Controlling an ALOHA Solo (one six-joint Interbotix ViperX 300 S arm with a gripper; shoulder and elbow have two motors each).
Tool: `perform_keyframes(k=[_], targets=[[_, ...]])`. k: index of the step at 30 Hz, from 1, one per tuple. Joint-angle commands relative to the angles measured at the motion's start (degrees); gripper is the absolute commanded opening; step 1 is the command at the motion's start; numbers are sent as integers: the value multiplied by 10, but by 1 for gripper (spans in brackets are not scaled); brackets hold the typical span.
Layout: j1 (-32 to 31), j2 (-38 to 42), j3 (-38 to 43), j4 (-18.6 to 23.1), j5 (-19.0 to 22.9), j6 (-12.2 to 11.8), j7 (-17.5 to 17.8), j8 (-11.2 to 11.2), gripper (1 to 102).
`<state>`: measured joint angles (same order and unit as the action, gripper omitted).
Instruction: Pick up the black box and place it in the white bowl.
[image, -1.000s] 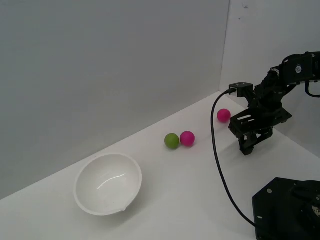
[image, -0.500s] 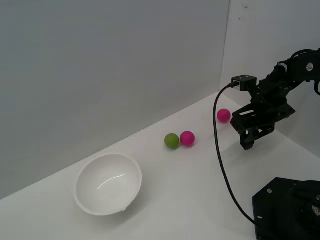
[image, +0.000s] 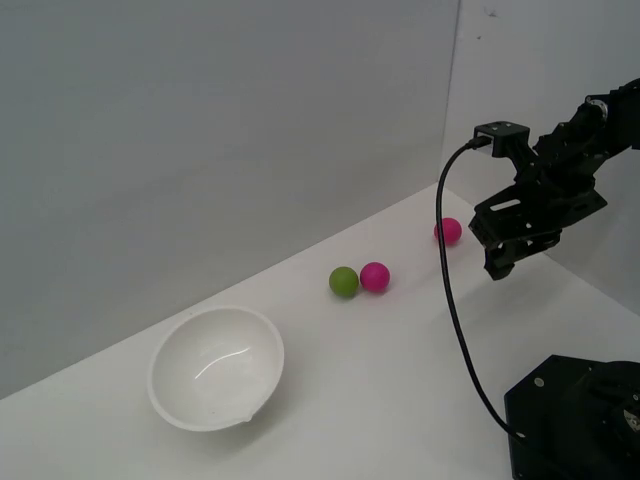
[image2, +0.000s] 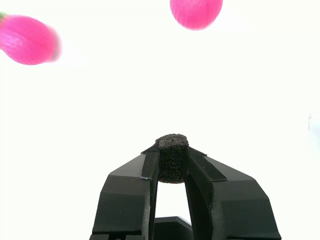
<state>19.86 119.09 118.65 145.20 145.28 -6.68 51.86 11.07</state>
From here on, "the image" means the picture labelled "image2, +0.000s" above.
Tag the black foam box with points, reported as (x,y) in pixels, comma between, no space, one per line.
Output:
(172,160)

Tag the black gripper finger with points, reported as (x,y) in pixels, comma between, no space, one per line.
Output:
(125,205)
(237,207)

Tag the pink toy with green stem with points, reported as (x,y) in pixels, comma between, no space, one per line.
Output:
(27,40)

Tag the pink ball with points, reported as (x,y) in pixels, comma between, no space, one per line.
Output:
(196,12)

